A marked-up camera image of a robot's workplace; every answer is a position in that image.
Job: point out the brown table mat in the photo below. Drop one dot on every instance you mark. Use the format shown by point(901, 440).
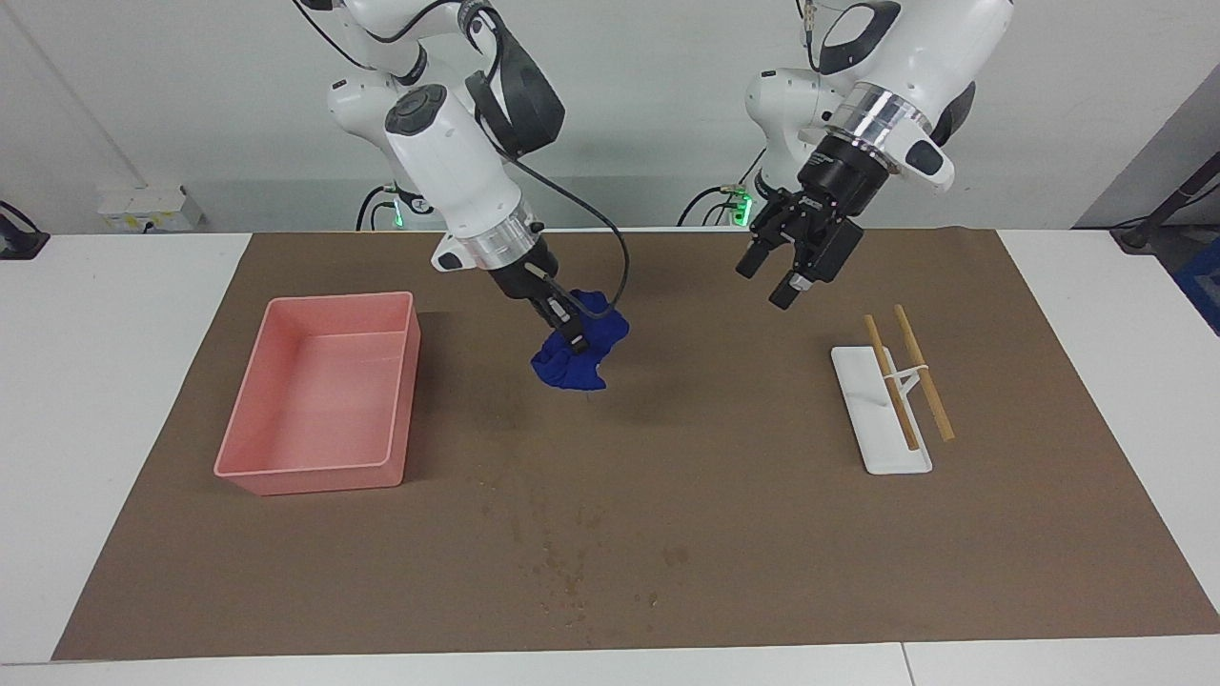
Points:
point(667, 457)

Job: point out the black desk clamp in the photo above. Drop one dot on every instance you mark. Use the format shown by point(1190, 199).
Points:
point(17, 240)

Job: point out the white wall outlet box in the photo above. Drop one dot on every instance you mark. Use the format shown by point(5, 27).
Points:
point(143, 208)

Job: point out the wooden rack dowel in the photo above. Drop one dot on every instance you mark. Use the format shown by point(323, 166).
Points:
point(923, 372)
point(891, 381)

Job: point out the pink plastic bin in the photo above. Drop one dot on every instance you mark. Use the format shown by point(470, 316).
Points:
point(324, 400)

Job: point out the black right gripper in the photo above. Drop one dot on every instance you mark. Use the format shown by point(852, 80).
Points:
point(529, 276)

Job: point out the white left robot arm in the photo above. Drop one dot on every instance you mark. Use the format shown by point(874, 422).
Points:
point(915, 48)

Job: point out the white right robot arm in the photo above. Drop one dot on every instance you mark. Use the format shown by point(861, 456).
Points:
point(448, 162)

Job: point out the blue crate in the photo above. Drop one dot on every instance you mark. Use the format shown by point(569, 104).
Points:
point(1203, 286)

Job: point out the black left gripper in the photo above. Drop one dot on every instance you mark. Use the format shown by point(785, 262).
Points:
point(829, 219)

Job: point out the black stand leg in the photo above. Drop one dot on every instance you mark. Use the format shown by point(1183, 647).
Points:
point(1168, 205)

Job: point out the blue towel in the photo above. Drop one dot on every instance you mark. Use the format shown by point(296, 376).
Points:
point(581, 372)

